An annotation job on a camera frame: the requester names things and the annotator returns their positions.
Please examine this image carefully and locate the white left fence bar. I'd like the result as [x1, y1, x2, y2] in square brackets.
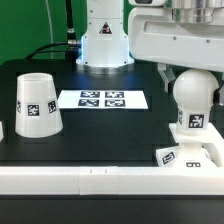
[0, 121, 4, 142]

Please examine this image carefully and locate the thin grey cable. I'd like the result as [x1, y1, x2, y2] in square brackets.
[44, 0, 55, 60]

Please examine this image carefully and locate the white lamp base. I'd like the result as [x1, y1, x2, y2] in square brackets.
[155, 122, 224, 168]

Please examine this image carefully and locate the white fence bar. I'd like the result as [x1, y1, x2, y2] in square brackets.
[0, 121, 4, 142]
[0, 167, 224, 195]

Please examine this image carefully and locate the white front fence bar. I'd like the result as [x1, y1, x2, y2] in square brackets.
[0, 167, 224, 195]

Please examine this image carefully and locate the white lamp shade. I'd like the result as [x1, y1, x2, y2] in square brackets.
[15, 73, 63, 138]

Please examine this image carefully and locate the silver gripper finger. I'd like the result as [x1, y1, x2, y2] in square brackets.
[213, 72, 224, 106]
[157, 63, 176, 92]

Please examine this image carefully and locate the white lamp bulb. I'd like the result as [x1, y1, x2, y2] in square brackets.
[173, 69, 219, 136]

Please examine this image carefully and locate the black cable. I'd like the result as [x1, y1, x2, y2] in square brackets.
[25, 0, 82, 60]

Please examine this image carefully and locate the white marker sheet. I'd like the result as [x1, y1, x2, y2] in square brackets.
[58, 90, 148, 109]

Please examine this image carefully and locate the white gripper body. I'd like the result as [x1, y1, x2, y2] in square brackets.
[128, 0, 224, 72]

